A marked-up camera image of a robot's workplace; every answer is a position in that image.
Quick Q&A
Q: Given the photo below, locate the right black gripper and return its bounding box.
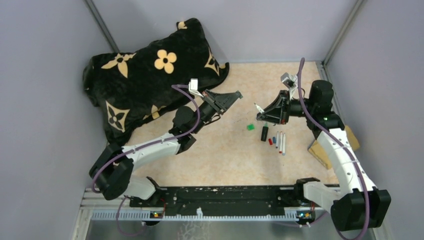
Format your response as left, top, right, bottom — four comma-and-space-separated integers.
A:
256, 89, 315, 125

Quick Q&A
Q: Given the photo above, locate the white green-tip pen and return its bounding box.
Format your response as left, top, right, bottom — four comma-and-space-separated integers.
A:
254, 103, 265, 114

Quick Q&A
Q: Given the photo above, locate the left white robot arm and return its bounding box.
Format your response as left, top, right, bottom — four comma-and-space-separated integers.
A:
89, 90, 243, 207

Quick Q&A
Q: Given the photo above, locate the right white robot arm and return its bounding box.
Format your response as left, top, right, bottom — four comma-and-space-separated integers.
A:
256, 80, 392, 232

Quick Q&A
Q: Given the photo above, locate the white blue-tip pen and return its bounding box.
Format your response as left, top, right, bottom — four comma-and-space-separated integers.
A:
275, 131, 280, 149

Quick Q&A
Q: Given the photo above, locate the white light-blue pen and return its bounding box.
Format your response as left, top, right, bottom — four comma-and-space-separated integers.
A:
281, 133, 287, 156

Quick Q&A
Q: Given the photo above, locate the black green highlighter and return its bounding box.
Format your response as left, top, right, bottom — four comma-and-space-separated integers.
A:
260, 122, 269, 142

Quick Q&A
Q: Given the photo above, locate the bright green square cap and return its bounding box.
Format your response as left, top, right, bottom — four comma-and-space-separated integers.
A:
246, 124, 255, 131

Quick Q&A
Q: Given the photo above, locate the black floral plush blanket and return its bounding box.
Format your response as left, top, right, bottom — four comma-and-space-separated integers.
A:
82, 18, 230, 146

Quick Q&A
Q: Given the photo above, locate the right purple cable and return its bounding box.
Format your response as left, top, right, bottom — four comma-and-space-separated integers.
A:
296, 57, 371, 240

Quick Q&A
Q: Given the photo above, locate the purple cable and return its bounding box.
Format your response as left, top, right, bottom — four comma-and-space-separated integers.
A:
296, 57, 371, 240
91, 84, 202, 238

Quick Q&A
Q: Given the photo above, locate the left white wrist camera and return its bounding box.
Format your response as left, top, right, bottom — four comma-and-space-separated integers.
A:
188, 78, 203, 98

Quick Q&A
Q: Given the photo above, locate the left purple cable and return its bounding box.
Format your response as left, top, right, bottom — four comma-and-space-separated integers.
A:
91, 84, 202, 238

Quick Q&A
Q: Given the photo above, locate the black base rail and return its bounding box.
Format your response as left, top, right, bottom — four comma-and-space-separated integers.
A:
129, 185, 318, 218

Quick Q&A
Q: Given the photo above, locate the grey cable duct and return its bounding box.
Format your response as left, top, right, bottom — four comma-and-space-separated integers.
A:
91, 210, 301, 223

